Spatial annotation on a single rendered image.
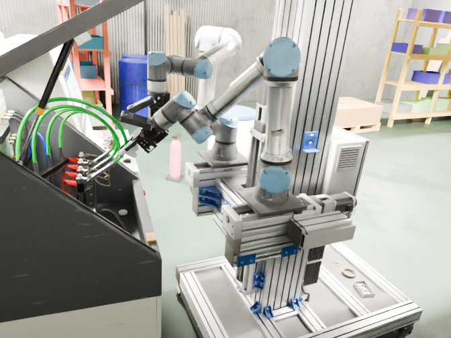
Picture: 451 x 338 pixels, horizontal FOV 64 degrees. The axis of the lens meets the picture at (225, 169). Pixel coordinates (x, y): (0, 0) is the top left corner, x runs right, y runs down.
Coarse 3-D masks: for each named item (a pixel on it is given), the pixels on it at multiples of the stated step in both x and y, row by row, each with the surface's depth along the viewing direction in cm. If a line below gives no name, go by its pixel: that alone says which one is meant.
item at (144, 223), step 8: (136, 184) 174; (136, 192) 166; (136, 200) 160; (144, 200) 160; (136, 208) 163; (144, 208) 154; (136, 216) 165; (144, 216) 148; (144, 224) 142; (144, 232) 137; (152, 232) 138; (144, 240) 133
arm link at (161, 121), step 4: (156, 112) 131; (160, 112) 129; (156, 116) 130; (160, 116) 129; (156, 120) 130; (160, 120) 130; (164, 120) 129; (156, 124) 131; (160, 124) 130; (164, 124) 130; (168, 124) 131; (172, 124) 132; (164, 128) 132; (168, 128) 133
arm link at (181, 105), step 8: (176, 96) 128; (184, 96) 126; (168, 104) 128; (176, 104) 127; (184, 104) 126; (192, 104) 127; (168, 112) 128; (176, 112) 128; (184, 112) 128; (168, 120) 129; (176, 120) 130
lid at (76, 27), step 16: (112, 0) 86; (128, 0) 87; (144, 0) 89; (80, 16) 85; (96, 16) 86; (112, 16) 88; (48, 32) 85; (64, 32) 86; (80, 32) 87; (16, 48) 84; (32, 48) 85; (48, 48) 86; (0, 64) 84; (16, 64) 85
